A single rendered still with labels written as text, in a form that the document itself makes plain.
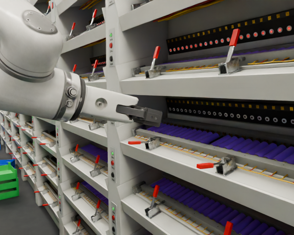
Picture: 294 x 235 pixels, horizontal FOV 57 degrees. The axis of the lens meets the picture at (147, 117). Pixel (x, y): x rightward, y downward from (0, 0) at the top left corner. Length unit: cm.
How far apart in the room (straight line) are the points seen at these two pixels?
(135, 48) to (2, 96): 59
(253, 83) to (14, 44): 37
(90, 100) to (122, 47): 49
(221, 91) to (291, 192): 22
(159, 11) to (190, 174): 41
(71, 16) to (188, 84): 110
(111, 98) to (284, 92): 28
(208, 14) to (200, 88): 34
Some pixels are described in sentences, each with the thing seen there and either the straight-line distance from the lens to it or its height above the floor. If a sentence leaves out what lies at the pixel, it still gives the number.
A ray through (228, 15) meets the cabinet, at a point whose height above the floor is 113.
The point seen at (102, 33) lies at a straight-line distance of 104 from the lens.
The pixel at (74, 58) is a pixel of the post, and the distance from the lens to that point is 158.
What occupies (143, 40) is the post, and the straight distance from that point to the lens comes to 95.
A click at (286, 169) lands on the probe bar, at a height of 79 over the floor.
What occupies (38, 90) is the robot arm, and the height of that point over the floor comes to 93.
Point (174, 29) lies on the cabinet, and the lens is 99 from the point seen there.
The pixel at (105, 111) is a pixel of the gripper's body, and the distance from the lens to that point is 45.
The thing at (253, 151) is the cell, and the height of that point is 80.
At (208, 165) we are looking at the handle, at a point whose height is 78.
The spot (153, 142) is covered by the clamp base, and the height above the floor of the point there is 78.
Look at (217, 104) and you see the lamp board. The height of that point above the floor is 89.
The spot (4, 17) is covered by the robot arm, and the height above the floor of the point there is 102.
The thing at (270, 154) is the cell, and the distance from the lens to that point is 60.
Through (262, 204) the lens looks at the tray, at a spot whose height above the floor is 73.
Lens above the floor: 93
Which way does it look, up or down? 6 degrees down
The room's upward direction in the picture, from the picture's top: straight up
